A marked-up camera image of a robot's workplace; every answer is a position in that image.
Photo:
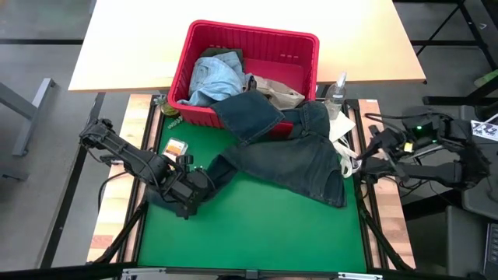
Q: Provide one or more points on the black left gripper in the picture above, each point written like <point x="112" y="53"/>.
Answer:
<point x="190" y="190"/>

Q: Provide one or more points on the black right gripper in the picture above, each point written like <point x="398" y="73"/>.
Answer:
<point x="389" y="140"/>

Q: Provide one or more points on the dark blue jeans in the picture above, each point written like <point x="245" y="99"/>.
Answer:
<point x="295" y="159"/>

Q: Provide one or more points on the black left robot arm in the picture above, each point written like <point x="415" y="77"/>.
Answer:
<point x="128" y="153"/>

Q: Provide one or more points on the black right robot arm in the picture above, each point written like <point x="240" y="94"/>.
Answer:
<point x="435" y="171"/>

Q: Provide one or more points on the red plastic laundry basket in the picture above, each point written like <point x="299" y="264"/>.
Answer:
<point x="272" y="43"/>

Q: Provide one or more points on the white cloth tote bag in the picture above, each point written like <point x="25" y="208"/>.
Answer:
<point x="342" y="126"/>

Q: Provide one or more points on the wipes packet with orange label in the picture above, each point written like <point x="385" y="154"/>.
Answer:
<point x="175" y="149"/>

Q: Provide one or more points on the clear plastic spray bottle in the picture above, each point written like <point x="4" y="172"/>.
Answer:
<point x="334" y="99"/>

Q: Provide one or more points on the beige trousers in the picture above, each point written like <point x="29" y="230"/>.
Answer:
<point x="282" y="97"/>

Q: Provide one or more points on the light blue denim garment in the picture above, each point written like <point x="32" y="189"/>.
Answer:
<point x="218" y="79"/>

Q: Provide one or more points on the white printed tag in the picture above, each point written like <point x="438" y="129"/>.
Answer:
<point x="484" y="130"/>

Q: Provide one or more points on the black table base bar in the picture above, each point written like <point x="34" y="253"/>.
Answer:
<point x="74" y="179"/>

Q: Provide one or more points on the grey plastic case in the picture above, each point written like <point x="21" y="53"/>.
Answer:
<point x="482" y="202"/>

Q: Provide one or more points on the dark green garment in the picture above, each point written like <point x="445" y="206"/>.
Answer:
<point x="221" y="51"/>

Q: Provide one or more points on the light wood table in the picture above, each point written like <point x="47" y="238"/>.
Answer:
<point x="136" y="46"/>

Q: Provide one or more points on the grey metal table leg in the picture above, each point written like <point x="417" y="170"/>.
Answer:
<point x="33" y="116"/>

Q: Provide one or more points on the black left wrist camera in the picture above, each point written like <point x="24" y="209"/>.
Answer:
<point x="185" y="160"/>

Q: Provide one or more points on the black metal rig frame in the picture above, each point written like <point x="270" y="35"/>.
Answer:
<point x="134" y="233"/>

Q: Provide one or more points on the black metal desk frame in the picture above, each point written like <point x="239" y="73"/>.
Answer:
<point x="447" y="43"/>

